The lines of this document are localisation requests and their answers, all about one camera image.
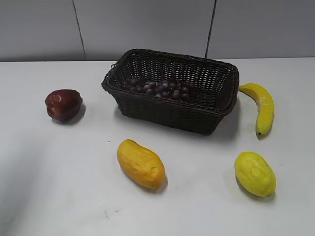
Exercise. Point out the purple grape bunch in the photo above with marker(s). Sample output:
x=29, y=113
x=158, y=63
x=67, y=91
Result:
x=176, y=89

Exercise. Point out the dark brown woven basket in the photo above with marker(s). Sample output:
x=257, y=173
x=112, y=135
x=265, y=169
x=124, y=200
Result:
x=214, y=95

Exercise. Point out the orange yellow mango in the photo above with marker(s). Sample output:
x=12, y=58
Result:
x=140, y=164

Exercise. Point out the dark red apple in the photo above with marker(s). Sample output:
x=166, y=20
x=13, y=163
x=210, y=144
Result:
x=63, y=104

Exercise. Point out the yellow banana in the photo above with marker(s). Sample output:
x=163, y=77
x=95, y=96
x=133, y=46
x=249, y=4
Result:
x=265, y=106

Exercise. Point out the yellow lemon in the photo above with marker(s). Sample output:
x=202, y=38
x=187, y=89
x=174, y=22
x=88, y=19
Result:
x=254, y=174

